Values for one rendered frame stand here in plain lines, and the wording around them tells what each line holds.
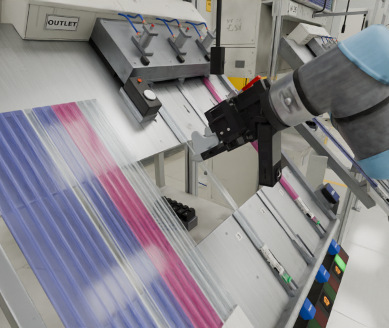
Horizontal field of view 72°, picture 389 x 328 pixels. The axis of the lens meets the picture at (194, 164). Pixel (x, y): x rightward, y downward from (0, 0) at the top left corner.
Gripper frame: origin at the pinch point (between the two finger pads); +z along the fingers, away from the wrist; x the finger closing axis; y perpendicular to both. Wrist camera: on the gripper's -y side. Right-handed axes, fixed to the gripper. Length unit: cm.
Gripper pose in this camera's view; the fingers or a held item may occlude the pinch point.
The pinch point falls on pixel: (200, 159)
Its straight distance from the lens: 55.4
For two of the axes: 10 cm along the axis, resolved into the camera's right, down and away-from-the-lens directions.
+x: -6.1, 3.1, -7.3
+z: -6.6, 3.1, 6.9
